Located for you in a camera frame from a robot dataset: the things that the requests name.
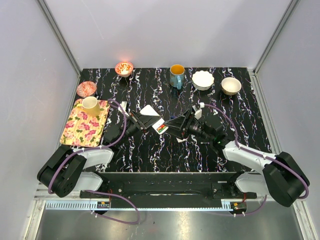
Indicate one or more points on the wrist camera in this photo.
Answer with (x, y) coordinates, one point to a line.
(124, 106)
(197, 108)

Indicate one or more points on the red patterned small bowl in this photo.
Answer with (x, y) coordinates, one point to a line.
(124, 68)

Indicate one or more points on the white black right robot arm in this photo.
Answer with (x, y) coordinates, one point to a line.
(275, 175)

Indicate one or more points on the cream yellow cup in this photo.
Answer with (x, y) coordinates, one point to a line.
(91, 106)

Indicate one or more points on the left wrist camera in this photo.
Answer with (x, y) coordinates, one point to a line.
(124, 106)

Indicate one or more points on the cream round bowl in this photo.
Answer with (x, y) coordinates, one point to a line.
(231, 86)

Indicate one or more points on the white battery cover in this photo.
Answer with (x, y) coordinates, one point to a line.
(180, 140)

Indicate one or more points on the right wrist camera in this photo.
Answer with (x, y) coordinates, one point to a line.
(197, 108)

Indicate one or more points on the white red remote control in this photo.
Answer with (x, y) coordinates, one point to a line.
(156, 121)

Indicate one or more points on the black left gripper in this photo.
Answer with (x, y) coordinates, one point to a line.
(144, 121)

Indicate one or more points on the white scalloped bowl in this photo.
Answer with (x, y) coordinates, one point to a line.
(202, 80)

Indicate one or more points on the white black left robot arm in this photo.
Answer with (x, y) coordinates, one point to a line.
(63, 172)

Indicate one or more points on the floral pink tray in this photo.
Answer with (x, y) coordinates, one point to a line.
(82, 129)

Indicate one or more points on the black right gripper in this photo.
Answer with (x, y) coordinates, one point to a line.
(179, 127)

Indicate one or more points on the red patterned saucer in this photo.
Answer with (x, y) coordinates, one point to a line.
(86, 89)

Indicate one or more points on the black mounting base plate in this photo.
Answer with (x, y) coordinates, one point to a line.
(173, 191)

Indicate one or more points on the blue mug yellow inside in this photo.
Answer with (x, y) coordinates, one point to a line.
(177, 75)

